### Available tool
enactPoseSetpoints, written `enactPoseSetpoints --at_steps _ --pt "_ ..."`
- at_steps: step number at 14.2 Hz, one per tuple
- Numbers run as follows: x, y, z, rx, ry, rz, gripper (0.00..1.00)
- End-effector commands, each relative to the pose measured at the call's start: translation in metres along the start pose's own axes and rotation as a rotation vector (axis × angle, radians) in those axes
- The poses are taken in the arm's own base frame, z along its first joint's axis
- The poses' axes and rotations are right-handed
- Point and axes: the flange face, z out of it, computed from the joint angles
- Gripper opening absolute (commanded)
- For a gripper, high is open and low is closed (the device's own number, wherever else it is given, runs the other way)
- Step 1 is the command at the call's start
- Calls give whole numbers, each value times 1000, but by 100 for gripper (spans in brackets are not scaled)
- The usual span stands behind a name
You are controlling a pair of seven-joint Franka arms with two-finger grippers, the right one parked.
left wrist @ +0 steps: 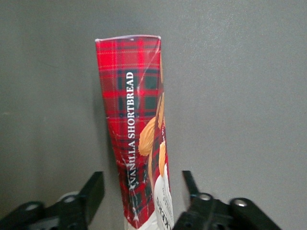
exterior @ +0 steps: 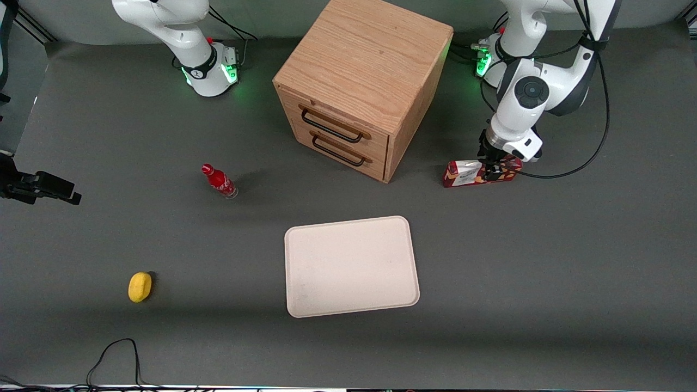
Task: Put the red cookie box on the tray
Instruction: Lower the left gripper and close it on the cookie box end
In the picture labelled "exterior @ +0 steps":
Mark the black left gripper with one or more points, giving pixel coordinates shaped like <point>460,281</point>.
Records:
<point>488,153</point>

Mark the red tartan cookie box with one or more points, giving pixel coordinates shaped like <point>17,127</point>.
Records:
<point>463,173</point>

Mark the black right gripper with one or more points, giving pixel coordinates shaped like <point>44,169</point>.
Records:
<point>8,175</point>

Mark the beige rectangular tray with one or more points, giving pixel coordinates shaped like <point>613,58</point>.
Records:
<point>351,267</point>

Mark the wooden drawer front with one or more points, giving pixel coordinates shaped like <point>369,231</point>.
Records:
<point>375,142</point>
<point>377,167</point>

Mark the wooden drawer cabinet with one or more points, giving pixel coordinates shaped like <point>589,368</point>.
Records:
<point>365,54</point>

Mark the yellow lemon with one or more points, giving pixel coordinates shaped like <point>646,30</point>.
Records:
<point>139,287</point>

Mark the black frame bar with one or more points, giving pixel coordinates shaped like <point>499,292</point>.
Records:
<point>35,26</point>
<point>691,23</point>

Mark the red cola bottle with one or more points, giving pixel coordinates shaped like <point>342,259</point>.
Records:
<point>219,181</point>

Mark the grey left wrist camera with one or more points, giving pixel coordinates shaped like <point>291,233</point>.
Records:
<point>525,151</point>

